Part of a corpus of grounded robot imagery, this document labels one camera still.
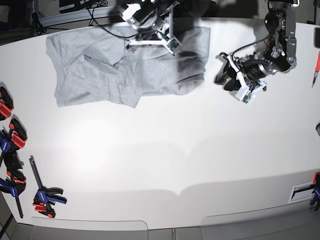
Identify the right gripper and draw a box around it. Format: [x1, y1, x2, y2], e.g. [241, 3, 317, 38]
[122, 2, 170, 35]

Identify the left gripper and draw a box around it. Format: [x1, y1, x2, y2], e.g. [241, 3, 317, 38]
[213, 53, 277, 92]

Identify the grey T-shirt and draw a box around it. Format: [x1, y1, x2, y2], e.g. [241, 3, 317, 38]
[46, 25, 211, 108]

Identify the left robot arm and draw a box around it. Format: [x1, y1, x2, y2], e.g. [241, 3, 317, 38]
[214, 0, 300, 93]

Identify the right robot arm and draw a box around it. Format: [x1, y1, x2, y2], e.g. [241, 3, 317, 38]
[115, 0, 173, 38]

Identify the dark device right top edge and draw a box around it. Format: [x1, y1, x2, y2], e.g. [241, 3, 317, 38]
[314, 27, 320, 49]

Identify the round dark object right edge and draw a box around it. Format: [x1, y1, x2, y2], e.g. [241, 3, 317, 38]
[315, 123, 320, 136]

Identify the blue clamp right edge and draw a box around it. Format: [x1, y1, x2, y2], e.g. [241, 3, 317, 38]
[309, 172, 320, 211]

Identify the red black clamp top left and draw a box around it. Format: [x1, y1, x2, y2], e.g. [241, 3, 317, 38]
[0, 82, 14, 121]

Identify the blue red clamp left edge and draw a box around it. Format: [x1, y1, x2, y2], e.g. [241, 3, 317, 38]
[0, 117, 28, 163]

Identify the blue bar clamp on table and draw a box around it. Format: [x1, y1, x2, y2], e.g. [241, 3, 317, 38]
[29, 155, 67, 219]

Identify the blue clamp lower left edge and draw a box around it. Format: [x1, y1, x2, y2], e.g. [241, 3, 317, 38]
[0, 151, 26, 219]

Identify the red handled screwdriver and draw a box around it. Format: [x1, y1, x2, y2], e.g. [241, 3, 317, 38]
[311, 52, 320, 88]

